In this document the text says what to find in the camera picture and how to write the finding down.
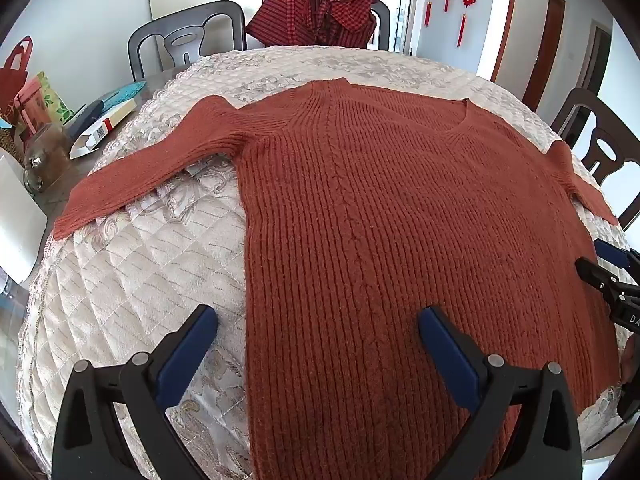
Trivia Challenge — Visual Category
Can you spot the dark blue case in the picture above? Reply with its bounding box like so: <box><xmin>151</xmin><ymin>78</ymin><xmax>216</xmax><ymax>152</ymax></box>
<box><xmin>67</xmin><ymin>99</ymin><xmax>106</xmax><ymax>138</ymax></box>

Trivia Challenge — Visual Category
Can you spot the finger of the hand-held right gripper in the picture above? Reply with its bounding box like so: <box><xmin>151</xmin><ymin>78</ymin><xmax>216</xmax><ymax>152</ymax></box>
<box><xmin>594</xmin><ymin>239</ymin><xmax>640</xmax><ymax>273</ymax></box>
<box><xmin>575</xmin><ymin>257</ymin><xmax>622</xmax><ymax>302</ymax></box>

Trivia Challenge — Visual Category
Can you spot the brown plastic chair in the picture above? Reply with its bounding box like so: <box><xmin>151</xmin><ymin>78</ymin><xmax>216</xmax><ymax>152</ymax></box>
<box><xmin>550</xmin><ymin>87</ymin><xmax>640</xmax><ymax>231</ymax></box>

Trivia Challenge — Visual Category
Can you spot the beige quilted table cover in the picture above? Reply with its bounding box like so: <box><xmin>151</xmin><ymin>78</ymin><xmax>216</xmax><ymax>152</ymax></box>
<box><xmin>15</xmin><ymin>45</ymin><xmax>636</xmax><ymax>480</ymax></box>

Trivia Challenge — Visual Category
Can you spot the rust orange knit sweater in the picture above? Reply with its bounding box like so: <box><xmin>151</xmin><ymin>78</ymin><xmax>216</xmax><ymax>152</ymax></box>
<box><xmin>52</xmin><ymin>77</ymin><xmax>623</xmax><ymax>480</ymax></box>

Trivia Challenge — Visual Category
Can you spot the red tote bag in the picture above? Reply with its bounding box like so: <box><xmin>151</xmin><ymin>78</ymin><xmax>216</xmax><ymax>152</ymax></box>
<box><xmin>0</xmin><ymin>35</ymin><xmax>37</xmax><ymax>117</ymax></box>

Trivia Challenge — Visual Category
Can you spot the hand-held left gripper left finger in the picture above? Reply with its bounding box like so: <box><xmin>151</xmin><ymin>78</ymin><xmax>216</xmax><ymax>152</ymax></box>
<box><xmin>51</xmin><ymin>304</ymin><xmax>219</xmax><ymax>480</ymax></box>

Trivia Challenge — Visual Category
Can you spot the blue lace doily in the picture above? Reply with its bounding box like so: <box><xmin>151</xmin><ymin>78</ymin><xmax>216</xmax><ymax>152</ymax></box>
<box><xmin>102</xmin><ymin>81</ymin><xmax>146</xmax><ymax>111</ymax></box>

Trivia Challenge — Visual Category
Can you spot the white paper roll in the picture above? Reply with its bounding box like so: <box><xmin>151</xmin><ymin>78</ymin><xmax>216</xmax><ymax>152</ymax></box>
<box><xmin>0</xmin><ymin>152</ymin><xmax>51</xmax><ymax>283</ymax></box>

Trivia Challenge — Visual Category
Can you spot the white framed doorway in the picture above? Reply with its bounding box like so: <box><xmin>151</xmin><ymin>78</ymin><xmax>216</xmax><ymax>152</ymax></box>
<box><xmin>392</xmin><ymin>0</ymin><xmax>421</xmax><ymax>56</ymax></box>

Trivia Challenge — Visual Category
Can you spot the dark grey plastic chair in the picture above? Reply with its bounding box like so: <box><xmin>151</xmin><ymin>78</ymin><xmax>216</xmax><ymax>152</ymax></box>
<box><xmin>369</xmin><ymin>0</ymin><xmax>392</xmax><ymax>52</ymax></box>
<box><xmin>127</xmin><ymin>0</ymin><xmax>247</xmax><ymax>78</ymax></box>

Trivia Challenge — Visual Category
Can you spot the glass jar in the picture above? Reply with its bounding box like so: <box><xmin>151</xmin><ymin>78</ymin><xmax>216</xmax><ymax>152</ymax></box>
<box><xmin>22</xmin><ymin>127</ymin><xmax>71</xmax><ymax>196</ymax></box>

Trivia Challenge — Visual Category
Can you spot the white and red box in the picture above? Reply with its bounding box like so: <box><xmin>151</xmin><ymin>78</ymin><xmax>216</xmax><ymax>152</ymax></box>
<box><xmin>69</xmin><ymin>97</ymin><xmax>138</xmax><ymax>160</ymax></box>

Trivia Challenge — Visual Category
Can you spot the person's right hand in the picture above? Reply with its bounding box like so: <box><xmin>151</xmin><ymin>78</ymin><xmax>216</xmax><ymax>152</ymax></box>
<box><xmin>620</xmin><ymin>336</ymin><xmax>639</xmax><ymax>384</ymax></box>

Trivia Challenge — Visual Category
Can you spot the brown wooden door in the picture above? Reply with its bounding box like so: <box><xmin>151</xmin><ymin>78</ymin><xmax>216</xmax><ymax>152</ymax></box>
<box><xmin>490</xmin><ymin>0</ymin><xmax>567</xmax><ymax>113</ymax></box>

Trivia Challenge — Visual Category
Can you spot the red plaid shirt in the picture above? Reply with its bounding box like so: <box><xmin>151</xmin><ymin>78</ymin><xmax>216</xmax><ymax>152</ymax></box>
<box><xmin>245</xmin><ymin>0</ymin><xmax>381</xmax><ymax>51</ymax></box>

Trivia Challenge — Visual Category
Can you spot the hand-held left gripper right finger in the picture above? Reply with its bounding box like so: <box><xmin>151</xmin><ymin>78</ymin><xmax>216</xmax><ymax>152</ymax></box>
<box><xmin>418</xmin><ymin>305</ymin><xmax>583</xmax><ymax>480</ymax></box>

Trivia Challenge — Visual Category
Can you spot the green floral bag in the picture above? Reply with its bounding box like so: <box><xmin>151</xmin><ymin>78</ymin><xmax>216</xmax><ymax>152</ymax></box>
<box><xmin>35</xmin><ymin>70</ymin><xmax>76</xmax><ymax>126</ymax></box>

